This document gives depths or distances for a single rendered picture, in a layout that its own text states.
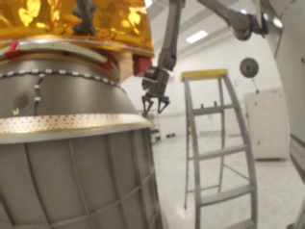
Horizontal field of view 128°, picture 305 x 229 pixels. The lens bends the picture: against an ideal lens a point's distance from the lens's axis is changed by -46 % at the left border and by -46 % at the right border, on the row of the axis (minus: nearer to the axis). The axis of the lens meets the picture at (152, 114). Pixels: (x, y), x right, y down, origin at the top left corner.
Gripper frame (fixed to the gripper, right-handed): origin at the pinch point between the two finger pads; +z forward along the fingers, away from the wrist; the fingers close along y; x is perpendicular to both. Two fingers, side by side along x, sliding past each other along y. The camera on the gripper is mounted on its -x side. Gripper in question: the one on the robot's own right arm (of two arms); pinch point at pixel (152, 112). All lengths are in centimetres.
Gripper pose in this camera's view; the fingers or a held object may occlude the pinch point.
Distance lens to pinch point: 64.9
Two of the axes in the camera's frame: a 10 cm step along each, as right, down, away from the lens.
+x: 7.0, 3.8, -6.1
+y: -6.7, 0.3, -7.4
